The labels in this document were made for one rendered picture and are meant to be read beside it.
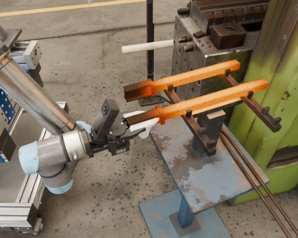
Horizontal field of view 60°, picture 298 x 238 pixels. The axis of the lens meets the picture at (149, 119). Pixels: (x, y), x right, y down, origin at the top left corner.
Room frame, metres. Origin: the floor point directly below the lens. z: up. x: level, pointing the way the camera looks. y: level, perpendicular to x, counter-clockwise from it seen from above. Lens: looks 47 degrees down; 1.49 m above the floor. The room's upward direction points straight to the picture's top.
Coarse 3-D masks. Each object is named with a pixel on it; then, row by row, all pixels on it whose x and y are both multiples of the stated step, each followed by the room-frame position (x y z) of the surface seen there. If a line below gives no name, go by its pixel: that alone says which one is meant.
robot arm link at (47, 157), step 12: (36, 144) 0.39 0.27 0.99; (48, 144) 0.39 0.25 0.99; (60, 144) 0.39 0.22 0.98; (24, 156) 0.36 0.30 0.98; (36, 156) 0.36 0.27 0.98; (48, 156) 0.36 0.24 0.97; (60, 156) 0.37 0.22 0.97; (24, 168) 0.34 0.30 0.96; (36, 168) 0.34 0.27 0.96; (48, 168) 0.35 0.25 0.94; (60, 168) 0.37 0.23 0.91
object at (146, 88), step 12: (192, 72) 0.69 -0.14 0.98; (204, 72) 0.69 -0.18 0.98; (216, 72) 0.70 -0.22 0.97; (132, 84) 0.61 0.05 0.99; (144, 84) 0.61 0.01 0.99; (156, 84) 0.63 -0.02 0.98; (168, 84) 0.63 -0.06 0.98; (180, 84) 0.65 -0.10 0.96; (132, 96) 0.60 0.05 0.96; (144, 96) 0.60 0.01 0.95
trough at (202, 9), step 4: (256, 0) 1.19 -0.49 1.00; (260, 0) 1.20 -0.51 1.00; (264, 0) 1.20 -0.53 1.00; (268, 0) 1.21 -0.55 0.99; (224, 4) 1.16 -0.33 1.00; (228, 4) 1.16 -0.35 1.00; (232, 4) 1.16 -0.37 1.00; (236, 4) 1.17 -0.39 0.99; (240, 4) 1.17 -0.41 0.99; (244, 4) 1.18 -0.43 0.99; (248, 4) 1.18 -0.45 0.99; (252, 4) 1.19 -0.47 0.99; (200, 8) 1.13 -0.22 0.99; (204, 8) 1.13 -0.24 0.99; (208, 8) 1.13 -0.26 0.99; (212, 8) 1.14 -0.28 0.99; (216, 8) 1.14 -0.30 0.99
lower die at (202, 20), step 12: (204, 0) 1.24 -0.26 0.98; (216, 0) 1.24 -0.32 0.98; (228, 0) 1.22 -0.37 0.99; (240, 0) 1.22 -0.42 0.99; (252, 0) 1.19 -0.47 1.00; (192, 12) 1.20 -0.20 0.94; (204, 12) 1.08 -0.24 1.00; (216, 12) 1.09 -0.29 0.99; (228, 12) 1.09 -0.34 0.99; (240, 12) 1.09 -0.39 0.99; (252, 12) 1.09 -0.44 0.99; (204, 24) 1.06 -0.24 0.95; (216, 24) 1.05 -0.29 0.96
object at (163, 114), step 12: (252, 84) 0.63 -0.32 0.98; (264, 84) 0.63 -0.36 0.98; (204, 96) 0.57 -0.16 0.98; (216, 96) 0.57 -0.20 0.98; (228, 96) 0.58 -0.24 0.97; (240, 96) 0.59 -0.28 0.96; (156, 108) 0.52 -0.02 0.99; (168, 108) 0.52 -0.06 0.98; (180, 108) 0.52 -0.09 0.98; (192, 108) 0.53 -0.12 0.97; (132, 120) 0.47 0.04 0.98; (144, 120) 0.47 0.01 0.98
